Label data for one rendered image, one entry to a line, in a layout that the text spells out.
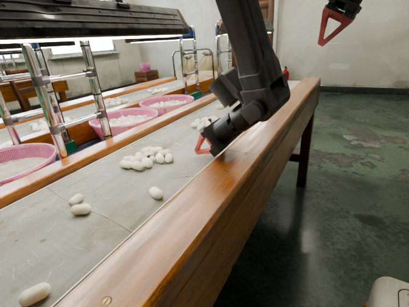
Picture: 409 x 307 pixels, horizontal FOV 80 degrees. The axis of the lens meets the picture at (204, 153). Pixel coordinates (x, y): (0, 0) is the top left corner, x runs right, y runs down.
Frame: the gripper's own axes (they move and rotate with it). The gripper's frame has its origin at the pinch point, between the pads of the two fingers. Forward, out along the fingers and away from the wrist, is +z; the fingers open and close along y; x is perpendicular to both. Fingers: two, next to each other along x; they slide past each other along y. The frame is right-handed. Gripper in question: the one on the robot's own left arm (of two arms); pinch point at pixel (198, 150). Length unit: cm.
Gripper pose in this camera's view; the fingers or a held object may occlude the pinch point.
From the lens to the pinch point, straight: 64.0
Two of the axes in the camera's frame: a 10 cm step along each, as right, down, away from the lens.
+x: 6.0, 8.0, 0.3
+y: -4.9, 4.0, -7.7
